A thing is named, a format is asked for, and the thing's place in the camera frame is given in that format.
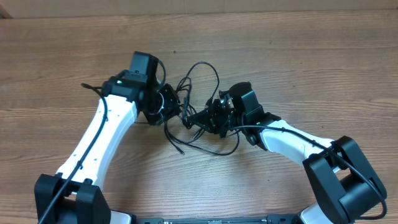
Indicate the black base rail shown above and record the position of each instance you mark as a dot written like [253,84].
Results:
[269,219]

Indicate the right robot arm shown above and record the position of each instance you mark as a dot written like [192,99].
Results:
[344,183]

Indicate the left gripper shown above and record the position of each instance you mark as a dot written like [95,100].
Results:
[171,108]

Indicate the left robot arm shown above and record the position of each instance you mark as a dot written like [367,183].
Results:
[75,193]

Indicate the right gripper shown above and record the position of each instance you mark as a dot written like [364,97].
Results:
[207,119]

